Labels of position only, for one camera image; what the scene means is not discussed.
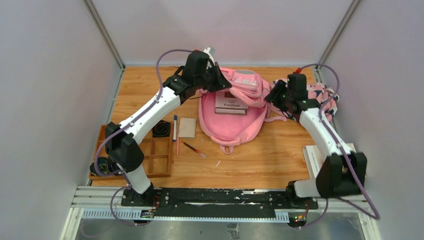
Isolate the pink student backpack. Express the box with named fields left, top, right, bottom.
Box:
left=198, top=67, right=287, bottom=154

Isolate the black rolled sock front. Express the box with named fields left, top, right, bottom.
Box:
left=107, top=157, right=120, bottom=173

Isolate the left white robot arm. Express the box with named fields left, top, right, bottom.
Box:
left=102, top=46, right=232, bottom=207

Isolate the white Decorate Furniture book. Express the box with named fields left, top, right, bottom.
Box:
left=214, top=91, right=248, bottom=115

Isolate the blue yellow rolled sock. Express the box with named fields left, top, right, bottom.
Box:
left=89, top=156, right=111, bottom=176

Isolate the pink pencil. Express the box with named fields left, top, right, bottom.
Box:
left=176, top=139, right=180, bottom=156

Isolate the white coffee cover book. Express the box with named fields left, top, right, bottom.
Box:
left=302, top=143, right=359, bottom=181

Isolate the red pen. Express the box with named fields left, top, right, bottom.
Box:
left=182, top=141, right=207, bottom=158

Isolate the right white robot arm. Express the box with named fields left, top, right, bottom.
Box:
left=265, top=73, right=368, bottom=209

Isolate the blue capped white marker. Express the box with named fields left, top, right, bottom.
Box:
left=172, top=115, right=178, bottom=142

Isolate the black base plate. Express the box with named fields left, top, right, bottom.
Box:
left=121, top=187, right=318, bottom=219

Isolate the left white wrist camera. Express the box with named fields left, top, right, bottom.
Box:
left=192, top=46, right=215, bottom=66

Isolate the pink patterned cloth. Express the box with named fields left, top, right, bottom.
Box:
left=271, top=78, right=340, bottom=123

